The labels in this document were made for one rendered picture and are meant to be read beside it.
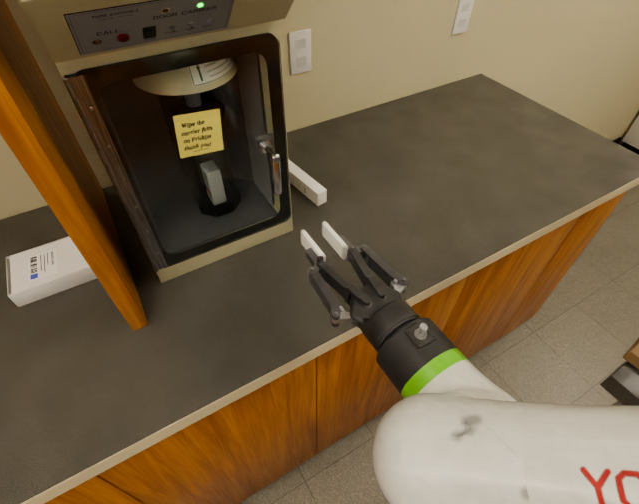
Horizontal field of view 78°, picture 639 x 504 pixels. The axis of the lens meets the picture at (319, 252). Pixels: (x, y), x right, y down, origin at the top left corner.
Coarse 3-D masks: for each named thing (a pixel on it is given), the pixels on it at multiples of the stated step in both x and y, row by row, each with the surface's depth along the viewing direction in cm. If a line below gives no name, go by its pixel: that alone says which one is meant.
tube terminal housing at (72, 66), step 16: (224, 32) 58; (240, 32) 59; (256, 32) 61; (272, 32) 62; (144, 48) 54; (160, 48) 55; (176, 48) 56; (64, 64) 51; (80, 64) 52; (96, 64) 53; (288, 224) 93; (240, 240) 88; (256, 240) 91; (208, 256) 87; (224, 256) 89; (160, 272) 82; (176, 272) 85
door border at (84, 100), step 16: (80, 80) 52; (80, 96) 53; (80, 112) 54; (96, 112) 55; (96, 128) 57; (96, 144) 58; (112, 144) 59; (112, 160) 61; (112, 176) 62; (128, 192) 66; (144, 224) 71; (144, 240) 73; (160, 256) 78
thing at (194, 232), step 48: (192, 48) 57; (240, 48) 60; (96, 96) 54; (144, 96) 57; (192, 96) 61; (240, 96) 65; (144, 144) 62; (240, 144) 71; (144, 192) 67; (192, 192) 72; (240, 192) 78; (288, 192) 85; (192, 240) 80
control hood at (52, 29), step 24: (24, 0) 37; (48, 0) 38; (72, 0) 39; (96, 0) 40; (120, 0) 42; (144, 0) 43; (240, 0) 50; (264, 0) 52; (288, 0) 54; (48, 24) 41; (240, 24) 56; (48, 48) 45; (72, 48) 47; (120, 48) 50
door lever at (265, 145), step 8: (264, 144) 73; (264, 152) 74; (272, 152) 71; (272, 160) 71; (272, 168) 72; (280, 168) 73; (272, 176) 74; (280, 176) 74; (272, 184) 76; (280, 184) 75; (280, 192) 76
